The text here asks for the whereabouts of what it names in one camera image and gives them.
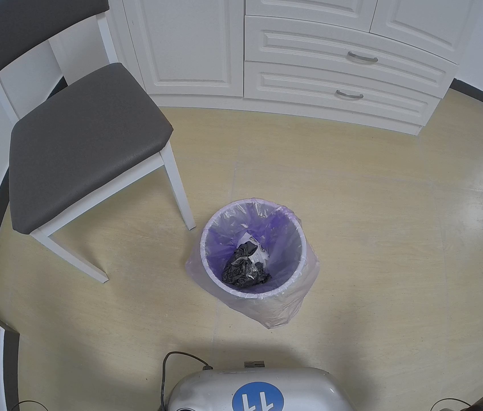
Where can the white trash bin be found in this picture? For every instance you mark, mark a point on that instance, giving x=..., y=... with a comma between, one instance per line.
x=258, y=293

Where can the black plastic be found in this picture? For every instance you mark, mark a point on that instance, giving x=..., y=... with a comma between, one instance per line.
x=243, y=270

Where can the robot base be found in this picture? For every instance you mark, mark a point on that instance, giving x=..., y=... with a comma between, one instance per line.
x=267, y=385

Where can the white wardrobe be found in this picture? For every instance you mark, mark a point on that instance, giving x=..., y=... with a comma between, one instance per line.
x=310, y=37

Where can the white printed wrapper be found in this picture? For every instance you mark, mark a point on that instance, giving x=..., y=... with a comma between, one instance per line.
x=260, y=253

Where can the purple plastic bag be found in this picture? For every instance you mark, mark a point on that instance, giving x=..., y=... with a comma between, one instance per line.
x=284, y=306

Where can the white chair with grey seat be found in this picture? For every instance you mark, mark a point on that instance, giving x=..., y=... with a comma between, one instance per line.
x=87, y=122

